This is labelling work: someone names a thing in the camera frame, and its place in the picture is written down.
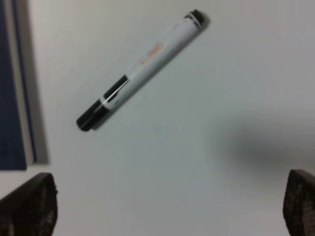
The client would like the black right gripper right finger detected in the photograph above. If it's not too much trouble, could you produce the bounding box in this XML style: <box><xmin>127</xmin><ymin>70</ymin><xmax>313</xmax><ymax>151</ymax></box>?
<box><xmin>283</xmin><ymin>170</ymin><xmax>315</xmax><ymax>236</ymax></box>

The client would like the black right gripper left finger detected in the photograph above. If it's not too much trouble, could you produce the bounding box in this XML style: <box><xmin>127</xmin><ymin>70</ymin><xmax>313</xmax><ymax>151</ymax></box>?
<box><xmin>0</xmin><ymin>173</ymin><xmax>58</xmax><ymax>236</ymax></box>

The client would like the white black marker pen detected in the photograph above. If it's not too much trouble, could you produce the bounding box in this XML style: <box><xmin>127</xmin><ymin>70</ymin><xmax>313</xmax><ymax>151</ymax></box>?
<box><xmin>76</xmin><ymin>9</ymin><xmax>208</xmax><ymax>132</ymax></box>

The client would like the dark blue notebook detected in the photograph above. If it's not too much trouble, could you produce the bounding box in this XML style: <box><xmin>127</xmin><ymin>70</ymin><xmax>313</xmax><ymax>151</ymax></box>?
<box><xmin>0</xmin><ymin>0</ymin><xmax>49</xmax><ymax>171</ymax></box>

